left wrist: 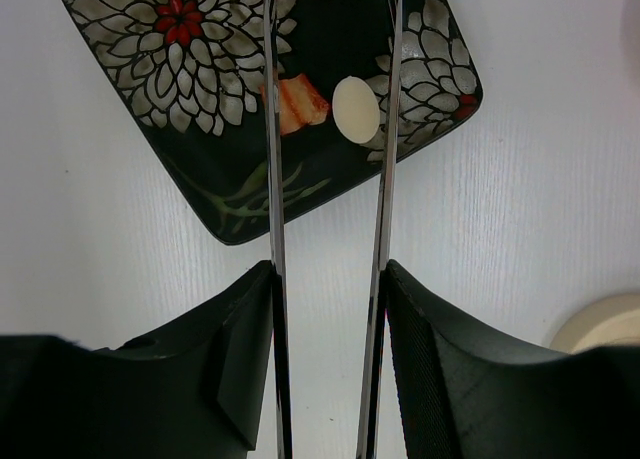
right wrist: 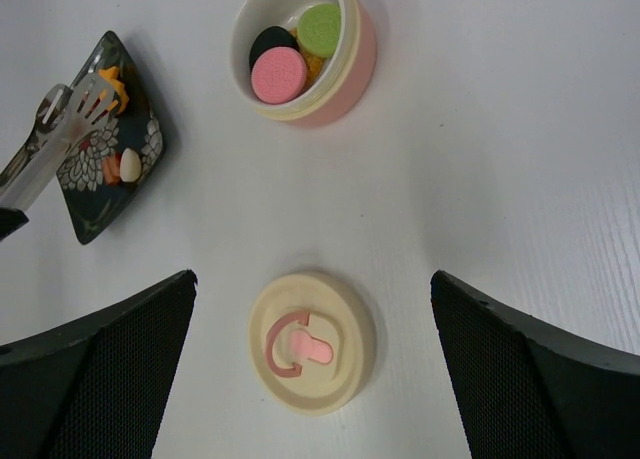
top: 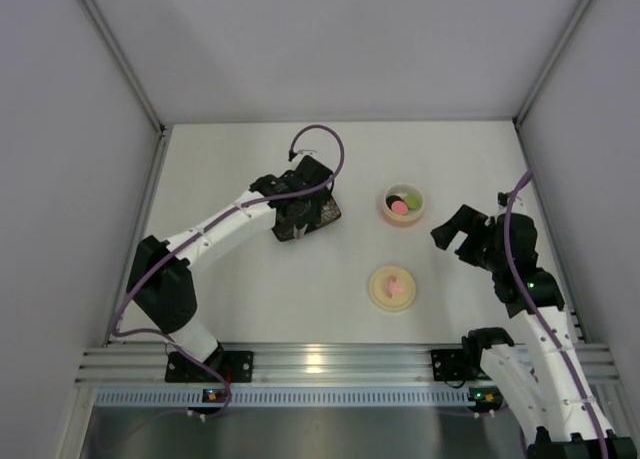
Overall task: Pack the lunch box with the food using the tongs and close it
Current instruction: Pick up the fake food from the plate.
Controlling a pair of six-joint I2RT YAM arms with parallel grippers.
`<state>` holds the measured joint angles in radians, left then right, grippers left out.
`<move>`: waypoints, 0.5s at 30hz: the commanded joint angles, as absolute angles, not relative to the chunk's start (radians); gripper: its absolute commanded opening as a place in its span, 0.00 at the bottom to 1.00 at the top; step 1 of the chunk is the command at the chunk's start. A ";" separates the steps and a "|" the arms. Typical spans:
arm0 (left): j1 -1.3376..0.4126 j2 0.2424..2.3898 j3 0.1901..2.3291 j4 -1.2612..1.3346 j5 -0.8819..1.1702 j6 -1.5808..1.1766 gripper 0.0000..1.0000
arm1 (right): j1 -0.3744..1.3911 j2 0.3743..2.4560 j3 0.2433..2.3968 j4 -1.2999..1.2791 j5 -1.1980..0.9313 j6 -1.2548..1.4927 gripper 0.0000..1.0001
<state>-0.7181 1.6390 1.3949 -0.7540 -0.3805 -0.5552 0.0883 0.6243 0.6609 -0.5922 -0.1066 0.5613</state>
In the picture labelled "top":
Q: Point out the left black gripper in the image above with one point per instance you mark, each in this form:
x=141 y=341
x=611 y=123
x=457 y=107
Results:
x=310 y=218

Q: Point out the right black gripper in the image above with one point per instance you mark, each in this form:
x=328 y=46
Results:
x=470 y=234

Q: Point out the green sandwich cookie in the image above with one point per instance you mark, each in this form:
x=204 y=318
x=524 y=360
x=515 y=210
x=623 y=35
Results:
x=413 y=202

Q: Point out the pink sandwich cookie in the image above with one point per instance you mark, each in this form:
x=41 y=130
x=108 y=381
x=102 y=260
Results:
x=399 y=208

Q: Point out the black sandwich cookie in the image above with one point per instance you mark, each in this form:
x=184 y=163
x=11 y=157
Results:
x=390 y=200

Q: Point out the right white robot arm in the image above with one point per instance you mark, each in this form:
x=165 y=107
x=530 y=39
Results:
x=558 y=415

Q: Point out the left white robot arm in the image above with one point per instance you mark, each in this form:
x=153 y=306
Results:
x=161 y=281

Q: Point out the black floral square plate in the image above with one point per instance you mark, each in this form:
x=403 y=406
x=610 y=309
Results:
x=316 y=211

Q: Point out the cream pink round bowl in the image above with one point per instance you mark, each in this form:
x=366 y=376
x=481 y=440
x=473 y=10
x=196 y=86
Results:
x=413 y=217

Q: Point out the cream lid pink knob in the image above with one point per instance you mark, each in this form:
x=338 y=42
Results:
x=392 y=289

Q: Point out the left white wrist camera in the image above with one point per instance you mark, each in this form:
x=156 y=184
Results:
x=298 y=154

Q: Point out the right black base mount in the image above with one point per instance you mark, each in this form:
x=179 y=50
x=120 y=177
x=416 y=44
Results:
x=452 y=366

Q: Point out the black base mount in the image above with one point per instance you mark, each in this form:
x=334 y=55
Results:
x=452 y=366
x=233 y=367

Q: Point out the left aluminium frame post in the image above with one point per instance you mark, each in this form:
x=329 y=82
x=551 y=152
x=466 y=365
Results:
x=106 y=35

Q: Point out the aluminium frame post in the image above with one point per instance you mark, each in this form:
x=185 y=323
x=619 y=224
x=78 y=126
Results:
x=106 y=35
x=551 y=60

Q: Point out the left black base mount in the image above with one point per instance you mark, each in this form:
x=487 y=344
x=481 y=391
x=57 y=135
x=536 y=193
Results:
x=233 y=367

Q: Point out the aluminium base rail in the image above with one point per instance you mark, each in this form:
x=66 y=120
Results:
x=324 y=365

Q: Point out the slotted grey cable duct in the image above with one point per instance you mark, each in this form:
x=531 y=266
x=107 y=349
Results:
x=289 y=397

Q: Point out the right aluminium frame post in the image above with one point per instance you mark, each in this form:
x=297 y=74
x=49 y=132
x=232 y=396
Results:
x=551 y=60

